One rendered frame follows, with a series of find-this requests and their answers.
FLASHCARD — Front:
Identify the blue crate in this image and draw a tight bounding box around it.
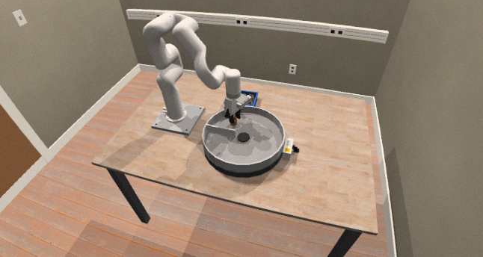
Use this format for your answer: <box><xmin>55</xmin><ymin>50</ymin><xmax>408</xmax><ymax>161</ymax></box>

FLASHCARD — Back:
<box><xmin>241</xmin><ymin>90</ymin><xmax>258</xmax><ymax>107</ymax></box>

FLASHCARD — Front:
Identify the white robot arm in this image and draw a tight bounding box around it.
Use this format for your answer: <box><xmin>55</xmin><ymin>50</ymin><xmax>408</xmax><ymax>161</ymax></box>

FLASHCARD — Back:
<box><xmin>143</xmin><ymin>12</ymin><xmax>252</xmax><ymax>123</ymax></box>

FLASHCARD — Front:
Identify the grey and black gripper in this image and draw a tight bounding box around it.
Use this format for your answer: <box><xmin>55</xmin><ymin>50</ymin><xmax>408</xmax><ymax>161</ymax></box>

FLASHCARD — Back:
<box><xmin>224</xmin><ymin>96</ymin><xmax>241</xmax><ymax>124</ymax></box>

